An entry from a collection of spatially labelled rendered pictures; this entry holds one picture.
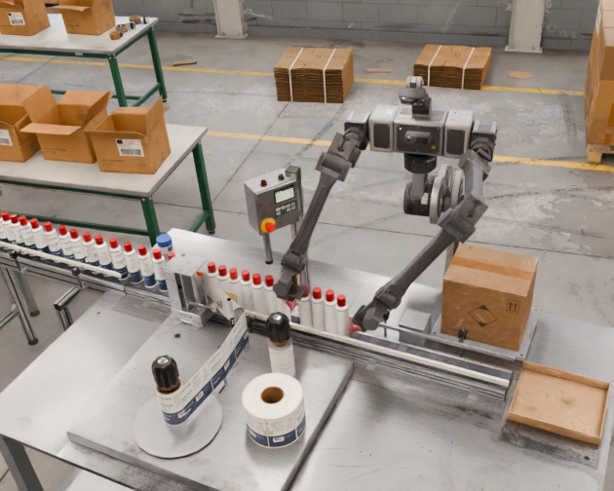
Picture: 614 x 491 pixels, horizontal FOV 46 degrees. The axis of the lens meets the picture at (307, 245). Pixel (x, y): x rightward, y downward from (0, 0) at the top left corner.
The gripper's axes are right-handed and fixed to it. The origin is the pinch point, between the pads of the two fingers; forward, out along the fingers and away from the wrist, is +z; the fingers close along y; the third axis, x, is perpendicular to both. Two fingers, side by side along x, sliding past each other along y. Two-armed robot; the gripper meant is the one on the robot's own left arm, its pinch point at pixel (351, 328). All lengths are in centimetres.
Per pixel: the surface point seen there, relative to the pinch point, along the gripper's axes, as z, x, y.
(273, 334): -5.6, -23.4, 31.9
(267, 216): -15, -51, -1
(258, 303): 20.5, -32.7, 1.8
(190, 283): 29, -58, 10
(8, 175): 155, -189, -70
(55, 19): 248, -330, -309
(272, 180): -24, -58, -7
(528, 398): -32, 60, 2
